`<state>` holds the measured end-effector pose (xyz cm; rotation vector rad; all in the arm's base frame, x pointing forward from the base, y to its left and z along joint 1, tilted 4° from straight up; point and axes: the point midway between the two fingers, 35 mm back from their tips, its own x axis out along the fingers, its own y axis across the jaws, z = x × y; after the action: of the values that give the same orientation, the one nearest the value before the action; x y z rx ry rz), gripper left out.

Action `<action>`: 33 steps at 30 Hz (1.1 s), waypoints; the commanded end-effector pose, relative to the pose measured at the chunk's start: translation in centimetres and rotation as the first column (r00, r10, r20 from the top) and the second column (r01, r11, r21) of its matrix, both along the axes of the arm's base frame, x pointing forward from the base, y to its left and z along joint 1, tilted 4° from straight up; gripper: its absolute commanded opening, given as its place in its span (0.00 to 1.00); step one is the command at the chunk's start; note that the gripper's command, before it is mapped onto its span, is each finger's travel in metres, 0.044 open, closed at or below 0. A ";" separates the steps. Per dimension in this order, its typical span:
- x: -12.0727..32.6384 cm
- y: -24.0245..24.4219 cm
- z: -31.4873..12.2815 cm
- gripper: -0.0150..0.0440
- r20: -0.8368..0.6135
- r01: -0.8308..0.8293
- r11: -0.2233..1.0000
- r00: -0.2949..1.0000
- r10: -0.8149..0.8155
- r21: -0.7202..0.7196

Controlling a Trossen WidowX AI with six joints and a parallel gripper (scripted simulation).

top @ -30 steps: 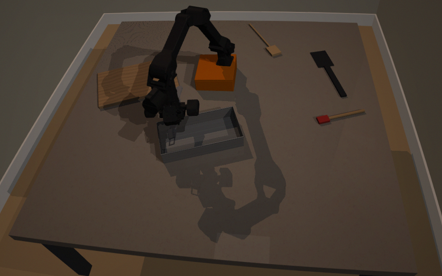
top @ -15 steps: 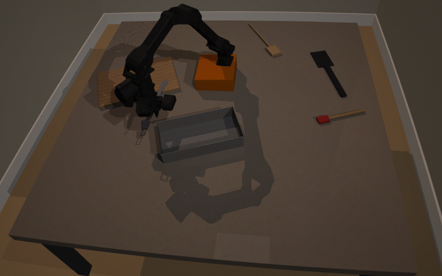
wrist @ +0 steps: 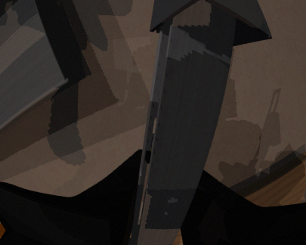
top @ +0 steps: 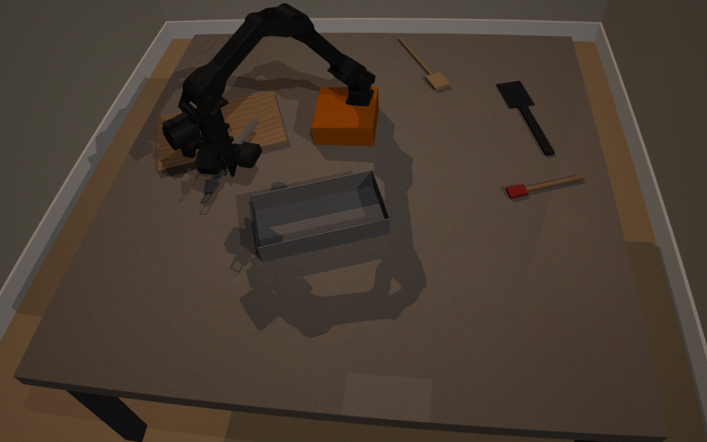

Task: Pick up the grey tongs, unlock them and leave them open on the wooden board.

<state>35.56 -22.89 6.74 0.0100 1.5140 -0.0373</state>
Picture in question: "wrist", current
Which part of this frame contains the brown wooden board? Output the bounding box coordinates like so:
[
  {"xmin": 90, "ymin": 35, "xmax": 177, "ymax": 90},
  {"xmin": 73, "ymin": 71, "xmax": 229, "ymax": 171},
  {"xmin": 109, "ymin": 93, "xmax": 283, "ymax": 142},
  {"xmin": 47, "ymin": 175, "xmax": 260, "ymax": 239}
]
[{"xmin": 237, "ymin": 150, "xmax": 306, "ymax": 207}]

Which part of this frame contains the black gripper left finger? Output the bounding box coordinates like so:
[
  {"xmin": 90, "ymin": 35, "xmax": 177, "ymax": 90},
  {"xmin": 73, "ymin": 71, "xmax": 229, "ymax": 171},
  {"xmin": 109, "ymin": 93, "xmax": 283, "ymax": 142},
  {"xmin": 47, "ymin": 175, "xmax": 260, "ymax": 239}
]
[{"xmin": 0, "ymin": 150, "xmax": 143, "ymax": 245}]

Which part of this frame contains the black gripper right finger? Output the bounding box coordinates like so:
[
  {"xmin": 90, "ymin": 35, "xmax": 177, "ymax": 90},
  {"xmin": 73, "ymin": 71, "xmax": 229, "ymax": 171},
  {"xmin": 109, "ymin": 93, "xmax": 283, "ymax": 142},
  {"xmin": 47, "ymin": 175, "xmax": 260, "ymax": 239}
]
[{"xmin": 180, "ymin": 170, "xmax": 306, "ymax": 245}]

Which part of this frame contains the grey rectangular tray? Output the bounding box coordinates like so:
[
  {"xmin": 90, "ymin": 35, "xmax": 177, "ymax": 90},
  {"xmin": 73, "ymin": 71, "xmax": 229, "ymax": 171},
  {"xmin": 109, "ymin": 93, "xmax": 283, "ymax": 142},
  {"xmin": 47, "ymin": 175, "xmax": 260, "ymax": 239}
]
[{"xmin": 0, "ymin": 0, "xmax": 92, "ymax": 134}]

